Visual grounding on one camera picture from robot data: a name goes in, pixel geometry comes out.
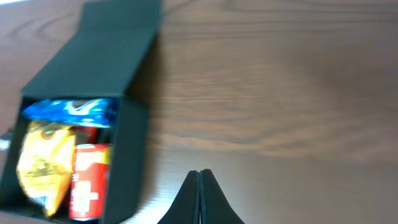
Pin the black gift box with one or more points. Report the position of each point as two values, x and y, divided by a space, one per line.
101 61

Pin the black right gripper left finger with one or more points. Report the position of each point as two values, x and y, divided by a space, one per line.
185 207

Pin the yellow snack bag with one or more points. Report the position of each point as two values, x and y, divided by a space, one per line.
44 169

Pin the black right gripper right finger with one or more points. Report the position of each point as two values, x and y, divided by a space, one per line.
214 206

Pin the red chip bag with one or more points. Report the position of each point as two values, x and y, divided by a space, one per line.
85 135

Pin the red soda can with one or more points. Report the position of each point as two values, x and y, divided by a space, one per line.
89 181

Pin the blue Oreo cookie pack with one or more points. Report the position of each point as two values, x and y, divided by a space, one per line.
97 113

